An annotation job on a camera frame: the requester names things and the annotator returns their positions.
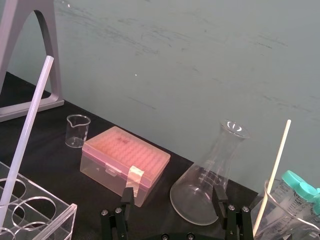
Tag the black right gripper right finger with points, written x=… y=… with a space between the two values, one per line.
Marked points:
x=237 y=222

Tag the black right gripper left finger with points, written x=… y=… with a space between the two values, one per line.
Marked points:
x=117 y=222

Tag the white stirring rod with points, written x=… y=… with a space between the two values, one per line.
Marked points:
x=278 y=162

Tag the large clear glass beaker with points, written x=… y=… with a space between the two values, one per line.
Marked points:
x=275 y=220

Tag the clear glass conical flask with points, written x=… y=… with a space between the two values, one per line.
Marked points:
x=197 y=197

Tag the white tape strip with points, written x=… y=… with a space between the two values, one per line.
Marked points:
x=135 y=176

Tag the pink plastic tip box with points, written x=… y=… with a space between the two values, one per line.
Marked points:
x=120 y=155

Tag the teal capped clear bottle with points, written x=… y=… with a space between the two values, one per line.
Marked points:
x=291 y=178
x=308 y=192

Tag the black table cloth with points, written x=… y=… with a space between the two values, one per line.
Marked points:
x=60 y=170

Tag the clear acrylic tube rack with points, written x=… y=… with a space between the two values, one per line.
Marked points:
x=37 y=220

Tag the small clear glass beaker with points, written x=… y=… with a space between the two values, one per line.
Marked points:
x=77 y=132

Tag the translucent white plastic tube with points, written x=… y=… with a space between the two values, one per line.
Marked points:
x=27 y=127

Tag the grey arched stand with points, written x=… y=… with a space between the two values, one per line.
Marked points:
x=53 y=62

